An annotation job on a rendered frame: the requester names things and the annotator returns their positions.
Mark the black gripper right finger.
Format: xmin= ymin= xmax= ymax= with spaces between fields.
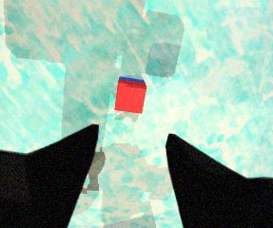
xmin=166 ymin=133 xmax=273 ymax=228

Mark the red block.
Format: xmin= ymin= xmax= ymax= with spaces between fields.
xmin=114 ymin=79 xmax=147 ymax=114

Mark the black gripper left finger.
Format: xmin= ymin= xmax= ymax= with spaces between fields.
xmin=0 ymin=123 xmax=99 ymax=228

